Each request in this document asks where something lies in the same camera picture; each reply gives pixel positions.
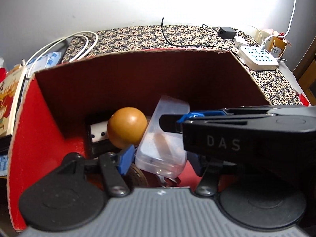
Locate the white charger plug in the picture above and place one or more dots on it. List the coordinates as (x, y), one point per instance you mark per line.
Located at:
(240, 41)

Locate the brown wooden furniture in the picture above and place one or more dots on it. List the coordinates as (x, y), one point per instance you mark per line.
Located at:
(307, 76)

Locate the black and white cube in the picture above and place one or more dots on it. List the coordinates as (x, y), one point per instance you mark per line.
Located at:
(97, 133)

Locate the illustrated book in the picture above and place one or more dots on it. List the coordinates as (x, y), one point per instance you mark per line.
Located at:
(11, 101)

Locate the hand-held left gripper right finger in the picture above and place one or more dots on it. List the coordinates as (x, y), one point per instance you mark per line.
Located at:
(195, 163)

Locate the floral patterned tablecloth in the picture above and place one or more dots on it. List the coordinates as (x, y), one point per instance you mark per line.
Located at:
(148, 37)

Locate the wooden gourd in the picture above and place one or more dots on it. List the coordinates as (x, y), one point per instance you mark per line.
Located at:
(127, 127)

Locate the clear plastic case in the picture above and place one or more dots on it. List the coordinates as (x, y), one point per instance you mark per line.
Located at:
(160, 148)

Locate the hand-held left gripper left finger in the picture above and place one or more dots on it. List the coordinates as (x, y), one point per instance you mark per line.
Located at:
(126, 159)

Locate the blue and white packet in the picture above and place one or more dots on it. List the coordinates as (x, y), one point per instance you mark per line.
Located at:
(47, 60)

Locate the black power adapter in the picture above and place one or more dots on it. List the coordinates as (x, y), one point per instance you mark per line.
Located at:
(227, 32)

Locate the white power strip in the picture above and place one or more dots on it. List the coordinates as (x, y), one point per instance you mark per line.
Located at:
(259, 59)

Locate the tan paper gift bag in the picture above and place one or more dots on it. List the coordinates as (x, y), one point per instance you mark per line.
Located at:
(277, 47)

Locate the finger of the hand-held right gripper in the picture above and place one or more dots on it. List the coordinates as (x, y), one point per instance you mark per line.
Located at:
(169, 123)
(234, 111)

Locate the red cardboard box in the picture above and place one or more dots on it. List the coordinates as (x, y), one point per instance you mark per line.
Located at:
(128, 79)

